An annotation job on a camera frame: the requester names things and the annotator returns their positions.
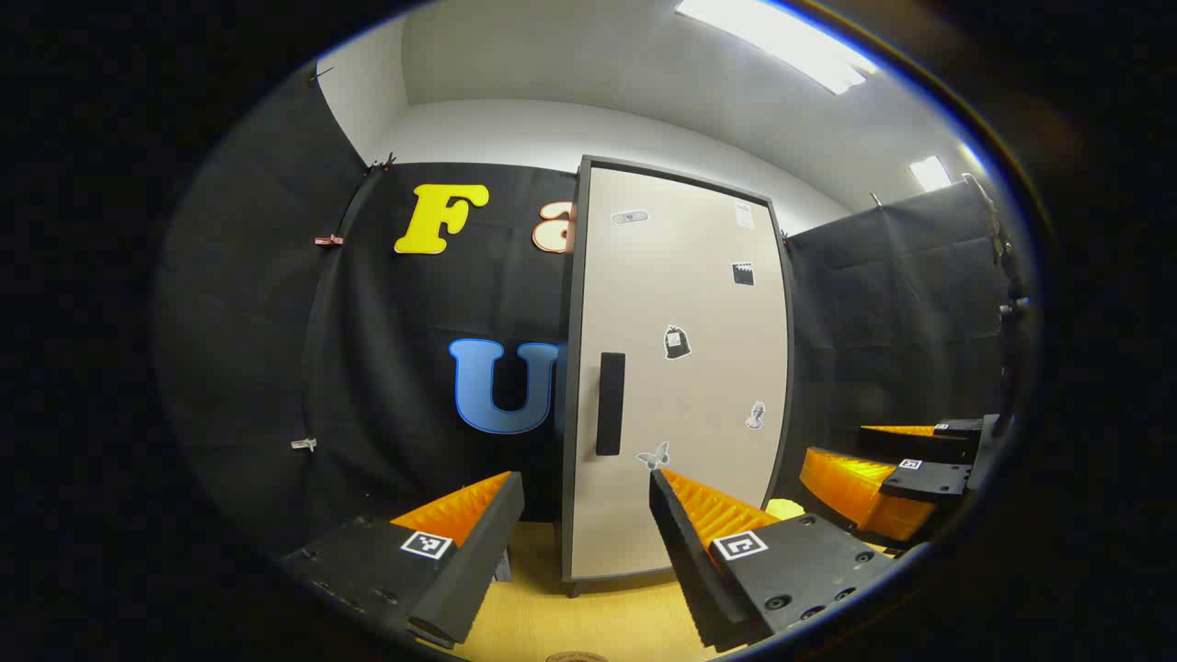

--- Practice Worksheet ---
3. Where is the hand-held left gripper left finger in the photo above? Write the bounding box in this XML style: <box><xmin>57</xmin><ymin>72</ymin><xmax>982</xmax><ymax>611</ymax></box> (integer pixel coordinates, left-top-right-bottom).
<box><xmin>280</xmin><ymin>471</ymin><xmax>525</xmax><ymax>649</ymax></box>

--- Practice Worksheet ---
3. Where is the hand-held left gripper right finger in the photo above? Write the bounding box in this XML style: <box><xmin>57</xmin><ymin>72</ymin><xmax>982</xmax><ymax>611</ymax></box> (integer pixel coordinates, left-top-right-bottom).
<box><xmin>648</xmin><ymin>467</ymin><xmax>897</xmax><ymax>654</ymax></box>

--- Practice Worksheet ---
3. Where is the black cabinet door handle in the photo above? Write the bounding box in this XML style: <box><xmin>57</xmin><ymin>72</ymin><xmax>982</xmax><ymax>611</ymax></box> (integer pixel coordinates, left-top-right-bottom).
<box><xmin>596</xmin><ymin>352</ymin><xmax>626</xmax><ymax>457</ymax></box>

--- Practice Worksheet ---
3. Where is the beige cabinet door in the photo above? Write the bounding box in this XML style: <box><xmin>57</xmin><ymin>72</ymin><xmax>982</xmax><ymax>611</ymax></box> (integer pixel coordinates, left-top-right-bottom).
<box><xmin>572</xmin><ymin>165</ymin><xmax>792</xmax><ymax>582</ymax></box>

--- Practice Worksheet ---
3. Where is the black backdrop cloth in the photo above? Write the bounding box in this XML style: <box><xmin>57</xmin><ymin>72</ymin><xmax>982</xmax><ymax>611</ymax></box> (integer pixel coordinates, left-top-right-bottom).
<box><xmin>156</xmin><ymin>64</ymin><xmax>1022</xmax><ymax>553</ymax></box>

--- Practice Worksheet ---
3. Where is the ceiling light panel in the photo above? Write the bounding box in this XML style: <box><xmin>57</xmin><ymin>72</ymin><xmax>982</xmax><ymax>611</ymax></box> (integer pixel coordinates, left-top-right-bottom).
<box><xmin>674</xmin><ymin>0</ymin><xmax>879</xmax><ymax>96</ymax></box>
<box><xmin>910</xmin><ymin>155</ymin><xmax>953</xmax><ymax>192</ymax></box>

